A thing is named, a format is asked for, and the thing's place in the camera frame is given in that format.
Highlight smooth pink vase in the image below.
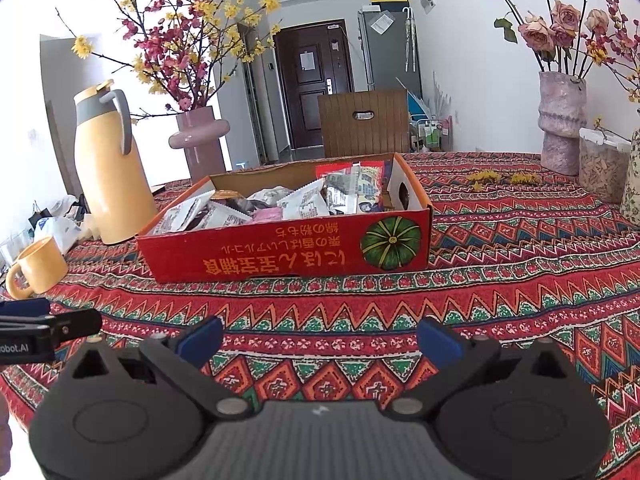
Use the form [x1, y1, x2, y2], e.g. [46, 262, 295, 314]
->
[168, 106, 231, 183]

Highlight white umbrella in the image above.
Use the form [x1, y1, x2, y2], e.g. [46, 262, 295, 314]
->
[402, 7, 418, 73]

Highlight red cardboard box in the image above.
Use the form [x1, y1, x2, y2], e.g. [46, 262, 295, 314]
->
[136, 152, 434, 284]

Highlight clear jar of seeds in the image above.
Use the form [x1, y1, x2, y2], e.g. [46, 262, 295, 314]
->
[579, 127, 632, 204]

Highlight dark brown door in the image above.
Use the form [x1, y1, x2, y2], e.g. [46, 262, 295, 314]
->
[274, 19, 353, 150]

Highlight yellow thermos jug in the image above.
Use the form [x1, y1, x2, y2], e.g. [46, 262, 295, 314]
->
[73, 79, 160, 246]

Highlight fallen yellow petals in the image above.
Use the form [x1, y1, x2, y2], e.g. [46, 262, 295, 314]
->
[467, 169, 542, 192]

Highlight floral ceramic vase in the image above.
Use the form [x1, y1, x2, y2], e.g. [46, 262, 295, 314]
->
[620, 127, 640, 218]

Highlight pink and yellow blossom branches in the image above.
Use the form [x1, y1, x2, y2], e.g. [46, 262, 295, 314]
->
[55, 0, 283, 121]

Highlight red blue cartoon snack packet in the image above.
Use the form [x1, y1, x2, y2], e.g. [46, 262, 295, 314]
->
[350, 160, 387, 213]

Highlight pile of snack packets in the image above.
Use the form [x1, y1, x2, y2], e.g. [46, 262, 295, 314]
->
[152, 160, 388, 233]

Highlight white feather decoration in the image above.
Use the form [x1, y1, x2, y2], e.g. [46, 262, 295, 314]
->
[395, 71, 453, 120]

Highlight dried rose bouquet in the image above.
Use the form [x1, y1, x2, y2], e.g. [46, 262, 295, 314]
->
[465, 0, 613, 78]

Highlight textured pink vase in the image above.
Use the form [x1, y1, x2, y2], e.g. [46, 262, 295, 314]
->
[539, 71, 588, 177]

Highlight crumpled beige tissue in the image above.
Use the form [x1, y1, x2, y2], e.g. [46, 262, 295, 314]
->
[80, 212, 103, 241]

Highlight patterned red tablecloth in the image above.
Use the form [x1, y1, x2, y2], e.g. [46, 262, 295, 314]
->
[0, 150, 640, 480]

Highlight grey refrigerator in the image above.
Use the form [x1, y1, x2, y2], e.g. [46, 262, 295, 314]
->
[357, 4, 423, 93]

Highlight white plastic bag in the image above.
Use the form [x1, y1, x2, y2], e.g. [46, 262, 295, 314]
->
[32, 215, 83, 256]

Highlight small storage cart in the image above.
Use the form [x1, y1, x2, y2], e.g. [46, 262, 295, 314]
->
[410, 115, 453, 153]

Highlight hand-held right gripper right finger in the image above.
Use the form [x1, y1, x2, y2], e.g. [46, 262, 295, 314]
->
[390, 317, 573, 421]

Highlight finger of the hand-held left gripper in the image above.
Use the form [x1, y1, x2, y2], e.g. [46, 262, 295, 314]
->
[0, 308, 103, 347]
[0, 298, 51, 318]

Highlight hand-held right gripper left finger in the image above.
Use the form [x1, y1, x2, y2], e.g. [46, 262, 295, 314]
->
[65, 316, 253, 421]

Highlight silver foil snack packet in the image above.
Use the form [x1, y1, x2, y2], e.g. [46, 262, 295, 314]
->
[322, 172, 358, 213]

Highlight wooden chair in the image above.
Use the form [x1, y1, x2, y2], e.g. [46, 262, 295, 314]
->
[318, 88, 412, 159]

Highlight yellow mug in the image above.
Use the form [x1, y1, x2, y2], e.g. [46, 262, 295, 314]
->
[5, 236, 69, 301]

